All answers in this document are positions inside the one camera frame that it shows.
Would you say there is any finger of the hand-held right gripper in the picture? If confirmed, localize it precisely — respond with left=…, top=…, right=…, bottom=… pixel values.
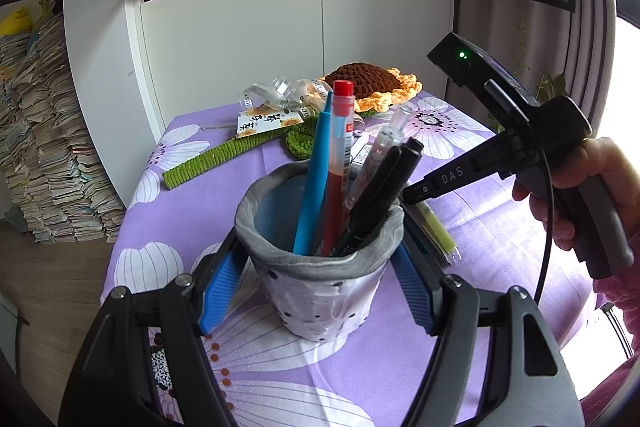
left=402, top=154, right=501, bottom=208

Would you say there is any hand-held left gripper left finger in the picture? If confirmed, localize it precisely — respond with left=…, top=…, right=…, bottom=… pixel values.
left=57, top=229, right=249, bottom=427

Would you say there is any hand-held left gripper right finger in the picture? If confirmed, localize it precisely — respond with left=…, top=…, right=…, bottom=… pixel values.
left=390, top=209, right=586, bottom=427

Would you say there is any black marker pen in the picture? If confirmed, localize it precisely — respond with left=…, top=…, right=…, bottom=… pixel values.
left=345, top=137, right=425, bottom=258

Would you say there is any yellow-green pen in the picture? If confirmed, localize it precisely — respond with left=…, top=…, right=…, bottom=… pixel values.
left=417, top=202, right=463, bottom=265

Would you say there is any clear barrel pen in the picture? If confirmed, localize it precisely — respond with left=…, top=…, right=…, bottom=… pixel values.
left=389, top=102, right=417, bottom=135
left=345, top=127, right=404, bottom=210

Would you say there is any slim black pen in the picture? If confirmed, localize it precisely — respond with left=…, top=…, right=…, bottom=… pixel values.
left=330, top=146, right=402, bottom=258

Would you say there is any white dotted pen holder cup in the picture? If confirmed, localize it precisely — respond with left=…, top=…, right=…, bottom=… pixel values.
left=235, top=164, right=403, bottom=343

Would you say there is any red pen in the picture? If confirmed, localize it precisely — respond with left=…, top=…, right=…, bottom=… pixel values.
left=322, top=80, right=357, bottom=258

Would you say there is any blue pen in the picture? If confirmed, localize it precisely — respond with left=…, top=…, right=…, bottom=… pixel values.
left=292, top=99, right=333, bottom=255

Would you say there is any person's right hand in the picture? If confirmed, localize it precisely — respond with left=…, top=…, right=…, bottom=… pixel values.
left=512, top=137, right=640, bottom=253

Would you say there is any purple floral tablecloth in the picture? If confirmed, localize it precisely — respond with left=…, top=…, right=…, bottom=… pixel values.
left=102, top=89, right=616, bottom=427

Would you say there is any pale pink curtain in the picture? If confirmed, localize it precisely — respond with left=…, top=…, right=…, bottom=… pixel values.
left=455, top=0, right=617, bottom=140

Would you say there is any crochet sunflower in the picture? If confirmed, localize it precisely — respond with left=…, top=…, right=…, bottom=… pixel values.
left=322, top=62, right=423, bottom=115

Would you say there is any green crochet stem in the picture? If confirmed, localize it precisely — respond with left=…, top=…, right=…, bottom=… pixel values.
left=162, top=127, right=301, bottom=190

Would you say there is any green crochet leaf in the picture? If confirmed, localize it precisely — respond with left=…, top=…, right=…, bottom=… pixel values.
left=285, top=127, right=321, bottom=160

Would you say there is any sunflower print tag card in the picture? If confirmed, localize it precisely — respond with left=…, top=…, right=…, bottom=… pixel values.
left=235, top=107, right=306, bottom=140

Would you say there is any clear ribbon with label card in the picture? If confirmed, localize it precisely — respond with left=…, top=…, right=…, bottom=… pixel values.
left=237, top=77, right=331, bottom=118

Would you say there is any tall pile of books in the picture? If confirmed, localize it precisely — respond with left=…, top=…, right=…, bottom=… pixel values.
left=0, top=14, right=126, bottom=245

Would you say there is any person's pink clothing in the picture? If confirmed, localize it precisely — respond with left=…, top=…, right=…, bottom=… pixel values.
left=575, top=347, right=640, bottom=423

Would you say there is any white bookcase cabinet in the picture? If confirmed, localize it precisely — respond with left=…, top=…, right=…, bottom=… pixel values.
left=62, top=0, right=456, bottom=148

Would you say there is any yellow plush toy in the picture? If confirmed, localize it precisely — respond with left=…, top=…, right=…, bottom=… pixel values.
left=0, top=7, right=33, bottom=38

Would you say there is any black cable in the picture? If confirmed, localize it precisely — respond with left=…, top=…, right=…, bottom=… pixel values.
left=535, top=147, right=556, bottom=305

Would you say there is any dark window frame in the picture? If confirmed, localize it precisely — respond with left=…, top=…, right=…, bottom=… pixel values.
left=612, top=0, right=640, bottom=24

